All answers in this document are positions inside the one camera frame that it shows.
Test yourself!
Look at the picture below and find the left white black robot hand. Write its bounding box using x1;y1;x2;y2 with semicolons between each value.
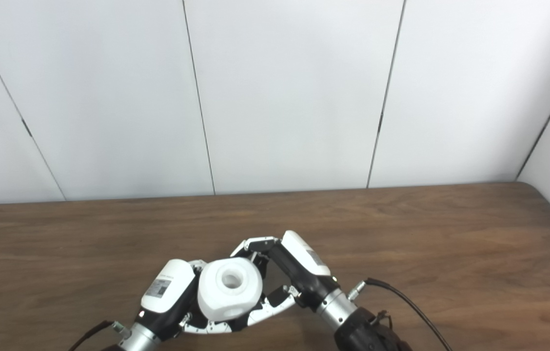
134;258;239;342

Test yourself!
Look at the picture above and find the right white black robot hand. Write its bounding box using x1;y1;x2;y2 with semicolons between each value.
230;230;339;327

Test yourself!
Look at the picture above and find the white plastic block with holes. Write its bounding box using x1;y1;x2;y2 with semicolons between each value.
197;257;263;322

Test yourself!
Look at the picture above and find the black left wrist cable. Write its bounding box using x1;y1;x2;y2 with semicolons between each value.
68;319;132;351

